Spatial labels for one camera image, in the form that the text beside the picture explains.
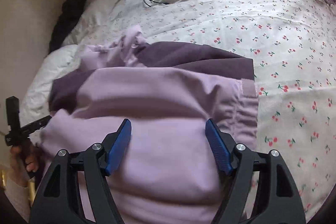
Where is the lilac and purple jacket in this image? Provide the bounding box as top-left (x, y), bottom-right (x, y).
top-left (41, 26), bottom-right (258, 223)

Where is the black clothes pile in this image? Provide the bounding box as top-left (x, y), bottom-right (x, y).
top-left (49, 0), bottom-right (87, 54)

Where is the person's left hand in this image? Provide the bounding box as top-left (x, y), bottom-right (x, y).
top-left (9, 141), bottom-right (39, 187)

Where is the white cherry print duvet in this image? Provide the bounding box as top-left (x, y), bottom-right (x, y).
top-left (64, 0), bottom-right (335, 219)

